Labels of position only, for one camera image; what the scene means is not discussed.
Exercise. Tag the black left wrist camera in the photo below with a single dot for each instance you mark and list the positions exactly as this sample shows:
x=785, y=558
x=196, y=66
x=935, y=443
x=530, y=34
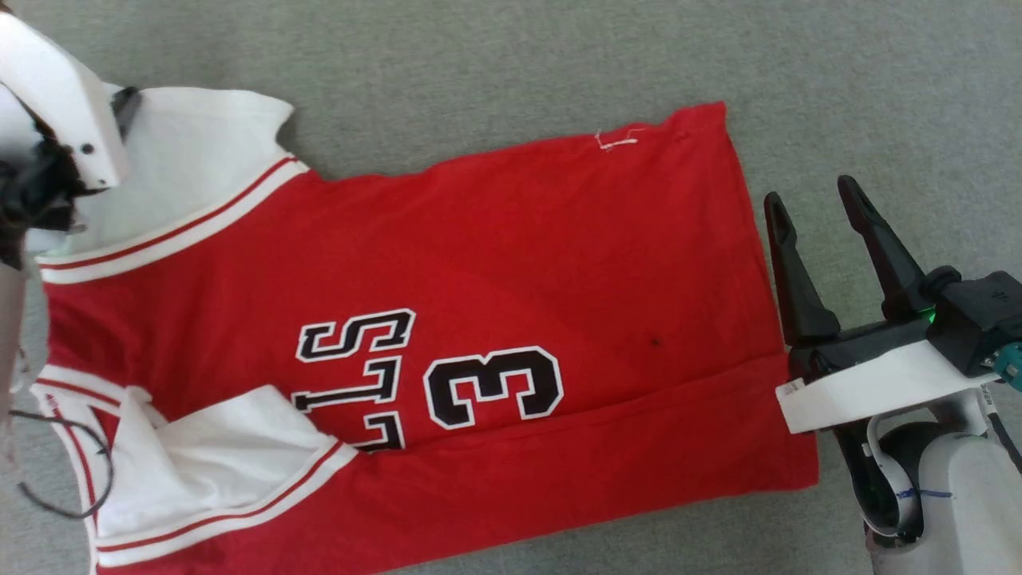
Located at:
x=36, y=192

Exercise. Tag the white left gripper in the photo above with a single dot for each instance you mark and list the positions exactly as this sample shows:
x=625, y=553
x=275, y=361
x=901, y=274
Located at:
x=64, y=96

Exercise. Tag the grey fabric sofa cushion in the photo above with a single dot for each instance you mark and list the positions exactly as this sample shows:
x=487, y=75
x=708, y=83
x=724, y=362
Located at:
x=511, y=56

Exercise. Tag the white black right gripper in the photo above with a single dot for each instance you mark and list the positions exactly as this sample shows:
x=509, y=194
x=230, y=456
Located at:
x=870, y=375

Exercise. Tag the red Bulls basketball jersey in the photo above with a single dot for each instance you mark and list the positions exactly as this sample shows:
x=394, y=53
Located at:
x=559, y=263

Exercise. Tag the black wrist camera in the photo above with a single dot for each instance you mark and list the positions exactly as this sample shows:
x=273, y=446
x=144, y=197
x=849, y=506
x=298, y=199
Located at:
x=982, y=319
x=36, y=192

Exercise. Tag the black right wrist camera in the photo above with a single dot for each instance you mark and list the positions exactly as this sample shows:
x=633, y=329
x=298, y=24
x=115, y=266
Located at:
x=982, y=319

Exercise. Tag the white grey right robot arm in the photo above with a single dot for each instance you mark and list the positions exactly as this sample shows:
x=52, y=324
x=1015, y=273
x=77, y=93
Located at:
x=950, y=495

